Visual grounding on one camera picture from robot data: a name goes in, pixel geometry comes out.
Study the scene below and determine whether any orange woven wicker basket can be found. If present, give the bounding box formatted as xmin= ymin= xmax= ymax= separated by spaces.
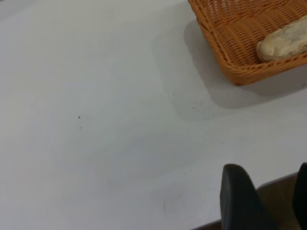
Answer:
xmin=188 ymin=0 xmax=307 ymax=86

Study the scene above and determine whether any long ridged bread loaf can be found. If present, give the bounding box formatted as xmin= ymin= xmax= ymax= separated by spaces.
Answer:
xmin=256 ymin=15 xmax=307 ymax=63

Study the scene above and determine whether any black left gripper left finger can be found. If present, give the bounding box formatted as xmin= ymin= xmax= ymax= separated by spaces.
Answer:
xmin=220 ymin=163 xmax=280 ymax=230

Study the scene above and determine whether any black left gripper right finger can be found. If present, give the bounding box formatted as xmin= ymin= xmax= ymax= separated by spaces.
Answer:
xmin=293 ymin=162 xmax=307 ymax=230

